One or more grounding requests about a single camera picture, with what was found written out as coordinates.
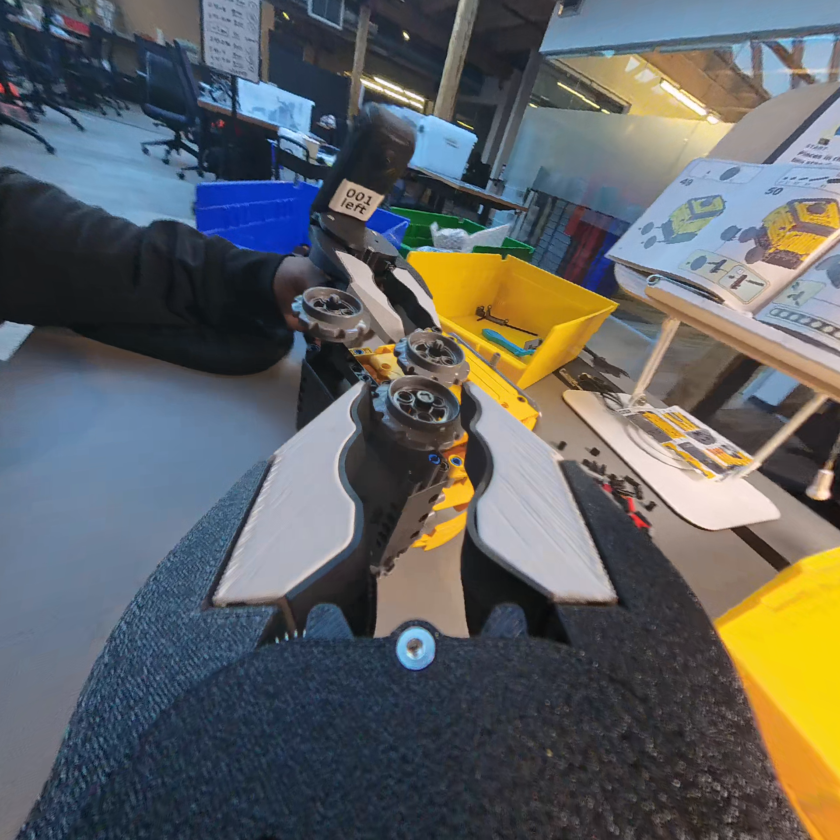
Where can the green storage bin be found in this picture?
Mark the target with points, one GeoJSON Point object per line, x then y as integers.
{"type": "Point", "coordinates": [420, 233]}

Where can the grey brick part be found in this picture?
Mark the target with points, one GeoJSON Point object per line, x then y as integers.
{"type": "Point", "coordinates": [535, 344]}

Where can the sticker sheet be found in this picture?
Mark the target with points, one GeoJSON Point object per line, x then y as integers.
{"type": "Point", "coordinates": [682, 443]}

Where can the black brick axle tool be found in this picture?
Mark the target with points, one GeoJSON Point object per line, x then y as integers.
{"type": "Point", "coordinates": [499, 320]}

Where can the instruction manual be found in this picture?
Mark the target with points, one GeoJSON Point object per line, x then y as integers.
{"type": "Point", "coordinates": [722, 229]}

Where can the rounded wooden board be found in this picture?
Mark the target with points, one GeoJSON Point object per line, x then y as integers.
{"type": "Point", "coordinates": [748, 131]}

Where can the pale grey desk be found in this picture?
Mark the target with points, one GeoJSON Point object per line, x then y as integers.
{"type": "Point", "coordinates": [98, 459]}

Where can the pile of small brick parts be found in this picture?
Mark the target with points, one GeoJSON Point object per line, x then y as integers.
{"type": "Point", "coordinates": [623, 489]}

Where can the blue storage bin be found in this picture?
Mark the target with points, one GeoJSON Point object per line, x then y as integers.
{"type": "Point", "coordinates": [249, 210]}

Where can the white plastic bags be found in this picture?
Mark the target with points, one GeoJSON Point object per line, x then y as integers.
{"type": "Point", "coordinates": [466, 236]}

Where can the yellow brick toy truck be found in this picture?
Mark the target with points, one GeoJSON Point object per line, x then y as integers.
{"type": "Point", "coordinates": [400, 499]}

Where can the background wooden desk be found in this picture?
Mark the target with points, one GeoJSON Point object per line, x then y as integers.
{"type": "Point", "coordinates": [479, 190]}

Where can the black office chair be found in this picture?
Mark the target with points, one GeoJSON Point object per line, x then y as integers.
{"type": "Point", "coordinates": [33, 85]}
{"type": "Point", "coordinates": [167, 92]}

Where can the white printed instruction sheet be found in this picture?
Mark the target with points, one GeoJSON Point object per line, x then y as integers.
{"type": "Point", "coordinates": [814, 138]}

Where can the person's left hand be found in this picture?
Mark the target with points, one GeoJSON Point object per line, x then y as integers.
{"type": "Point", "coordinates": [295, 275]}

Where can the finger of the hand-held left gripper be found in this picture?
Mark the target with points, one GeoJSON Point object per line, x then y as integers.
{"type": "Point", "coordinates": [420, 295]}
{"type": "Point", "coordinates": [374, 295]}

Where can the white printed notice board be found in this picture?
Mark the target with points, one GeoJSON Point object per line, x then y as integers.
{"type": "Point", "coordinates": [229, 39]}

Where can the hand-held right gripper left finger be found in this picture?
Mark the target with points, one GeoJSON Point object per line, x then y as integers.
{"type": "Point", "coordinates": [295, 525]}

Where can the stack of coloured storage bins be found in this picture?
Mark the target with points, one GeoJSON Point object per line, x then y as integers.
{"type": "Point", "coordinates": [577, 243]}

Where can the white box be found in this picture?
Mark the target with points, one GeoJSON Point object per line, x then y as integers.
{"type": "Point", "coordinates": [439, 141]}

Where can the teal brick part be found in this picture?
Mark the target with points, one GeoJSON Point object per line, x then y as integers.
{"type": "Point", "coordinates": [505, 342]}

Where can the large yellow storage bin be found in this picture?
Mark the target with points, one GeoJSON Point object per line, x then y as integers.
{"type": "Point", "coordinates": [564, 308]}

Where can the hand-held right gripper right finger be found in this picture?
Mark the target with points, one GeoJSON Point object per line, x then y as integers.
{"type": "Point", "coordinates": [538, 525]}

